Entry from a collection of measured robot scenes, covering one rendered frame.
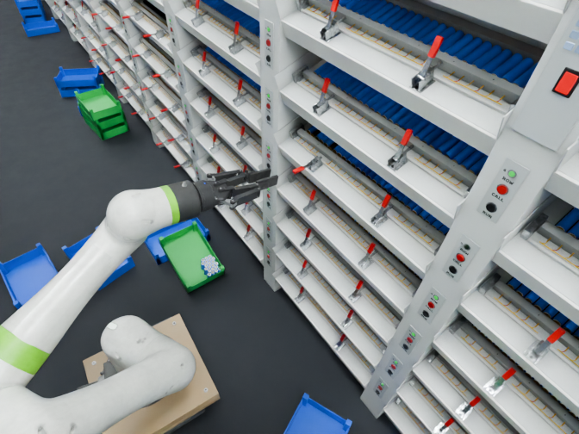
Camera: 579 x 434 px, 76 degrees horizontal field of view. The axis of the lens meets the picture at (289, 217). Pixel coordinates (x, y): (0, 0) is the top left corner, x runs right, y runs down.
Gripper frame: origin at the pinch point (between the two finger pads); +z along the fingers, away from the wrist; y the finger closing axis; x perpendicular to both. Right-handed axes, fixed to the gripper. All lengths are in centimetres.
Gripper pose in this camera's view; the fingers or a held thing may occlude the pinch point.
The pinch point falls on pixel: (263, 179)
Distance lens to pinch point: 102.2
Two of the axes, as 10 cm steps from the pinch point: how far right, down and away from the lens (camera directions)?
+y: 5.9, 6.0, -5.4
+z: 7.8, -2.8, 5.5
